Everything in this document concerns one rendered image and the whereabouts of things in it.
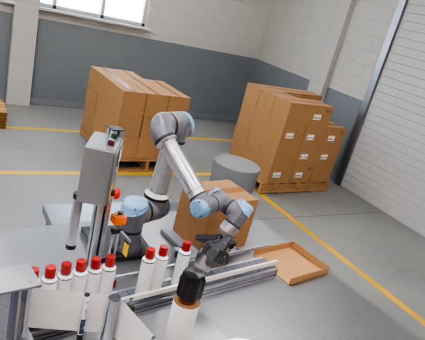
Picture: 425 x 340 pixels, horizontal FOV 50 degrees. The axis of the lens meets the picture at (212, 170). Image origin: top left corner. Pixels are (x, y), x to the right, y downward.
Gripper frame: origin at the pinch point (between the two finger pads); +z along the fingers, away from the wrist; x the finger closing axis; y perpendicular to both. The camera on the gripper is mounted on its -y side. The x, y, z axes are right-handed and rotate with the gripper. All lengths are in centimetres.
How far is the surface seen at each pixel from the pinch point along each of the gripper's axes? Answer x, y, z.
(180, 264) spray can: -11.6, 1.7, -0.2
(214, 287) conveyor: 10.4, 5.9, 1.5
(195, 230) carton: 15.9, -26.1, -10.4
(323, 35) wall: 351, -336, -312
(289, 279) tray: 51, 10, -18
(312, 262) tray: 73, 3, -30
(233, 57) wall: 359, -485, -233
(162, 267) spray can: -20.6, 2.9, 3.5
